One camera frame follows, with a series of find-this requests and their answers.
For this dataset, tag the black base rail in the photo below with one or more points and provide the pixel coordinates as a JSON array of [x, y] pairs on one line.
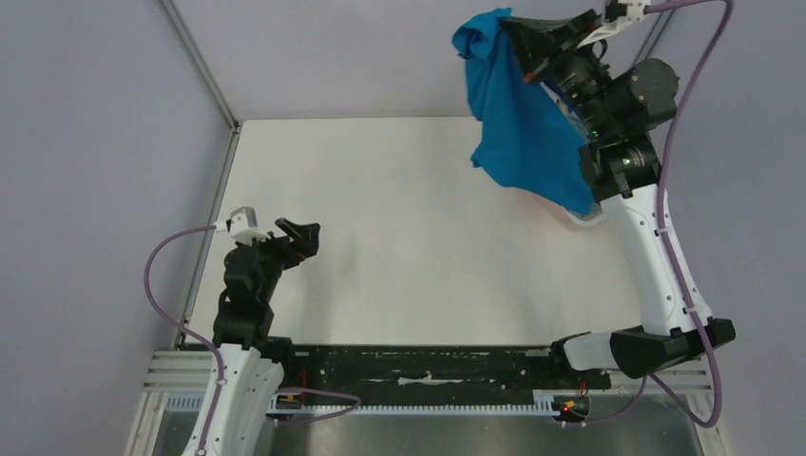
[[384, 375]]

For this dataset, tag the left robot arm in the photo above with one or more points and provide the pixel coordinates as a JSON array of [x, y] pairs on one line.
[[247, 366]]

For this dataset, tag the aluminium frame right post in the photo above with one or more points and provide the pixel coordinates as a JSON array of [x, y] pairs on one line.
[[654, 36]]

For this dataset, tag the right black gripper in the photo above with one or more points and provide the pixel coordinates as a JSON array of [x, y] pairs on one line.
[[555, 56]]

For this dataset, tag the aluminium frame post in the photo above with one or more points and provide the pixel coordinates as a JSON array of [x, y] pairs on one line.
[[232, 124], [654, 36]]

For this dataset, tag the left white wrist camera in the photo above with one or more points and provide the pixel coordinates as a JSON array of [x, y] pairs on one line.
[[242, 226]]

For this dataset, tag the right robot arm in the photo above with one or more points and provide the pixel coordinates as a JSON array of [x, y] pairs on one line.
[[623, 170]]

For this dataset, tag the blue t-shirt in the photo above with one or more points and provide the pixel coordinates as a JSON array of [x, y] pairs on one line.
[[527, 142]]

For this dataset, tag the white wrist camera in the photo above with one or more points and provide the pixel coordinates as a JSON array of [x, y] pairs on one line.
[[618, 15], [242, 226]]

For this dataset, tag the white laundry basket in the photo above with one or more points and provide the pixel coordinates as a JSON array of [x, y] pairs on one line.
[[585, 221]]

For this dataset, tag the aluminium frame left post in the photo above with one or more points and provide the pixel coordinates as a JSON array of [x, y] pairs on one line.
[[232, 124]]

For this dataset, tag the white cable duct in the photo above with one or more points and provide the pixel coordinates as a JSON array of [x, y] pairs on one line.
[[542, 405]]

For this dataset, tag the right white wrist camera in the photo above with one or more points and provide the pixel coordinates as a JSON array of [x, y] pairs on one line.
[[618, 15]]

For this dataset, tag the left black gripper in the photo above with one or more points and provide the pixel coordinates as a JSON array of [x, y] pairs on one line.
[[294, 253]]

